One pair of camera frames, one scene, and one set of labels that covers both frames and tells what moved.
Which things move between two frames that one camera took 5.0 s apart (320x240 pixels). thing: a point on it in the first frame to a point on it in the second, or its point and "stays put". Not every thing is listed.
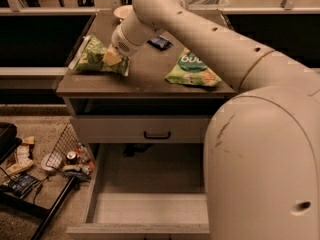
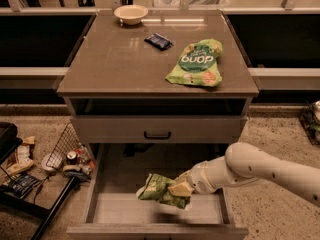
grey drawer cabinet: [144, 179] stays put
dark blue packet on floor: [21, 183] stays put
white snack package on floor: [24, 156] stays put
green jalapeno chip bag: [90, 58] to [156, 187]
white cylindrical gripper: [120, 43] to [198, 179]
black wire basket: [70, 157] stays put
